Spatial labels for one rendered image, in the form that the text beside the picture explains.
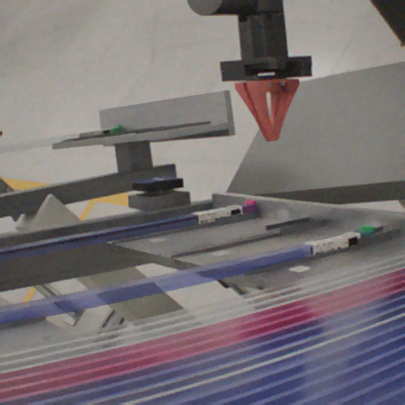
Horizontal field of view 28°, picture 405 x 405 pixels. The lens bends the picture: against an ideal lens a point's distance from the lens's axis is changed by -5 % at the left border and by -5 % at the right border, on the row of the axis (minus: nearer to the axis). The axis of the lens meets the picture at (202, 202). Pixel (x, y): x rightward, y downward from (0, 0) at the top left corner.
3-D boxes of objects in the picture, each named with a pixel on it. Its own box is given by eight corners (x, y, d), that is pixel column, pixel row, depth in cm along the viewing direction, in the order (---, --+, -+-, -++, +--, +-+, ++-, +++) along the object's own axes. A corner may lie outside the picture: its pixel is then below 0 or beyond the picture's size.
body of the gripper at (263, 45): (273, 73, 91) (267, 9, 90) (218, 76, 99) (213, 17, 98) (315, 70, 95) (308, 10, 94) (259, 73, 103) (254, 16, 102)
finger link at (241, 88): (276, 145, 93) (268, 62, 91) (237, 144, 98) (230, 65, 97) (320, 139, 96) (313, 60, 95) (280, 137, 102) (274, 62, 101)
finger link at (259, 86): (262, 145, 95) (256, 63, 93) (224, 143, 100) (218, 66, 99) (306, 138, 98) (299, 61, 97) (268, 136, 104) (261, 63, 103)
